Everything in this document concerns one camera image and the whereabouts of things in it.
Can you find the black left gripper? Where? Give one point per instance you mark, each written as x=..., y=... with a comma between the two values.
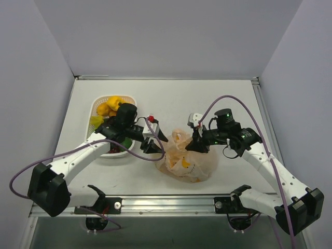
x=146, y=140

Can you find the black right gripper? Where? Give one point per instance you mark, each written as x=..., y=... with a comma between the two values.
x=198, y=138

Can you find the translucent orange plastic bag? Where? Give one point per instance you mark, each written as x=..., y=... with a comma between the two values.
x=183, y=165

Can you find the yellow fake bell pepper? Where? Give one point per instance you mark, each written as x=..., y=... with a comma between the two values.
x=114, y=102

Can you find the white perforated plastic basket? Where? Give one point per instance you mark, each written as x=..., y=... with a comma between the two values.
x=102, y=127

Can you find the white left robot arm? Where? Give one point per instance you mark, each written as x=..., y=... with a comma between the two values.
x=50, y=184

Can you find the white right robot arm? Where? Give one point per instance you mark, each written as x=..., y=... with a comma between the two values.
x=295, y=206

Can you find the dark red fake grapes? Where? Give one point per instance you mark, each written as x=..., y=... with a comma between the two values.
x=115, y=150

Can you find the orange fake fruit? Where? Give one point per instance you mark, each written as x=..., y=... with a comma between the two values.
x=103, y=110

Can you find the yellow fake starfruit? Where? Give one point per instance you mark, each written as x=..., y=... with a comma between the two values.
x=96, y=121

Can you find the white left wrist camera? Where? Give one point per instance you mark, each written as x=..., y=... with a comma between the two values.
x=151, y=127

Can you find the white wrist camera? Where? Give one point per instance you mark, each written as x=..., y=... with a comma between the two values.
x=194, y=121
x=151, y=127

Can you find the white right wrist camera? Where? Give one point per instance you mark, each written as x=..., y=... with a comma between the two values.
x=194, y=121

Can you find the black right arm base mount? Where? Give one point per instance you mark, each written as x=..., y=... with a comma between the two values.
x=223, y=205

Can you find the aluminium front rail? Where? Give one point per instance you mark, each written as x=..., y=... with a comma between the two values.
x=166, y=205

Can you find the aluminium rail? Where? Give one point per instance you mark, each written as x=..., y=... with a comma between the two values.
x=166, y=205
x=271, y=136

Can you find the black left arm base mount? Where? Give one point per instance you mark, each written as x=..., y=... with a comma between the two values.
x=109, y=205

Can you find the aluminium right side rail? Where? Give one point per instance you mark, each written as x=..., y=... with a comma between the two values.
x=271, y=136

